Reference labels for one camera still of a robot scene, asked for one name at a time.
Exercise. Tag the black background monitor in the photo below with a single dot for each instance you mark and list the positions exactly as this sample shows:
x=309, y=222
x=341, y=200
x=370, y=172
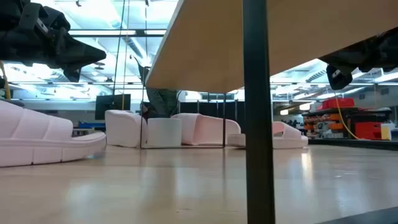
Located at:
x=109, y=107

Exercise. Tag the red plastic bin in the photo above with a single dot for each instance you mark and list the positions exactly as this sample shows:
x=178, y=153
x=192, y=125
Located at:
x=337, y=104

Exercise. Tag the wooden shelf black metal legs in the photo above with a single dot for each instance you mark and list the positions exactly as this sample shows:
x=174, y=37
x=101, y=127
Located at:
x=217, y=46

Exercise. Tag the black storage rack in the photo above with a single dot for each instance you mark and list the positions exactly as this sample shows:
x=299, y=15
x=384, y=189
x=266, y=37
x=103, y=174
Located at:
x=351, y=112

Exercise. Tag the blue bench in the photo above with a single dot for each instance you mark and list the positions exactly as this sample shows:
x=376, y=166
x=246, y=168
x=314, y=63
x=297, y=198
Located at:
x=90, y=125

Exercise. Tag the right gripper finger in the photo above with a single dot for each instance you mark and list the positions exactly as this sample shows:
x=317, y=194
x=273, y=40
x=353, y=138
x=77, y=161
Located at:
x=339, y=77
x=351, y=56

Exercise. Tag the pink rubber slide sandal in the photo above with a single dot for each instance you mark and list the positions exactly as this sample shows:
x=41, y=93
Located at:
x=124, y=127
x=202, y=129
x=46, y=146
x=289, y=137

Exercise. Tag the yellow white container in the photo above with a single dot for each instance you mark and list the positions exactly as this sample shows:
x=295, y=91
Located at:
x=386, y=133

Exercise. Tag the green plant white pot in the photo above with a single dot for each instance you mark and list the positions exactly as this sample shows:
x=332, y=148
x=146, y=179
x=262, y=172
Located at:
x=164, y=132

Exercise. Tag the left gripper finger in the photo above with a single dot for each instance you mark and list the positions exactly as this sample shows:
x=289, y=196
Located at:
x=81, y=56
x=72, y=74

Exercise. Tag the black aluminium rig frame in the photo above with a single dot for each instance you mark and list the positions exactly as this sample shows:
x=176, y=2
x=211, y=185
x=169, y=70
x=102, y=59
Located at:
x=357, y=144

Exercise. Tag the red plastic crate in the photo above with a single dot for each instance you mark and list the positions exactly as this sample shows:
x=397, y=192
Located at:
x=368, y=130

